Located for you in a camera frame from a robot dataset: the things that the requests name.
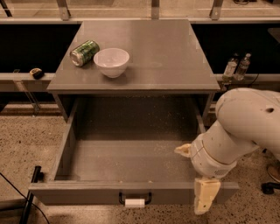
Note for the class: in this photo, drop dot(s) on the clear water bottle left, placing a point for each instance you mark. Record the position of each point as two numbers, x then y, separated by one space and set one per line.
230 68

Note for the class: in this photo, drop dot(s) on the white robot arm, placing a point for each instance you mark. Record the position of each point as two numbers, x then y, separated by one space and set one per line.
246 119

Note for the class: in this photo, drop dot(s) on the black stand right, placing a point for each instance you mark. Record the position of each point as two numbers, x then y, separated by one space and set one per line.
268 188

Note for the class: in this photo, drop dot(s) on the black tripod leg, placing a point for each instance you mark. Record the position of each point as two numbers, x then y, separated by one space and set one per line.
36 176

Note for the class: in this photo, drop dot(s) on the green soda can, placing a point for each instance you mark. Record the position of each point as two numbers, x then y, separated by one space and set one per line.
83 53

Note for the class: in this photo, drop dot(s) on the brown shoe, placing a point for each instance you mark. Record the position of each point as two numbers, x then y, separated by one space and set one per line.
274 172

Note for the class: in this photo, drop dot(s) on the white ceramic bowl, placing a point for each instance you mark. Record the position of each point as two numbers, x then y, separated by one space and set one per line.
112 62

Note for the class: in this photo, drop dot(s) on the grey drawer cabinet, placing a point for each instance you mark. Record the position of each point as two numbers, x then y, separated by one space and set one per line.
165 59

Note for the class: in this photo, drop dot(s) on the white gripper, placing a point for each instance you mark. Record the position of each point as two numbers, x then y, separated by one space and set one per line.
206 158

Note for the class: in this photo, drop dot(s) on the clear water bottle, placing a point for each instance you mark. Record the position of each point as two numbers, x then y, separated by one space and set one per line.
242 67
230 68

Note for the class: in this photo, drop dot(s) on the grey top drawer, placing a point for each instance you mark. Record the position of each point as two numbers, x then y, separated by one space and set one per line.
121 150

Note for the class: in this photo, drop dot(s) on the small black yellow object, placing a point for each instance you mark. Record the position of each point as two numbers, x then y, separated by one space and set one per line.
37 73

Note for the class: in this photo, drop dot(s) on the clear water bottle right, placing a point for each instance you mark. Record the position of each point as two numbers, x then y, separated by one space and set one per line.
242 67

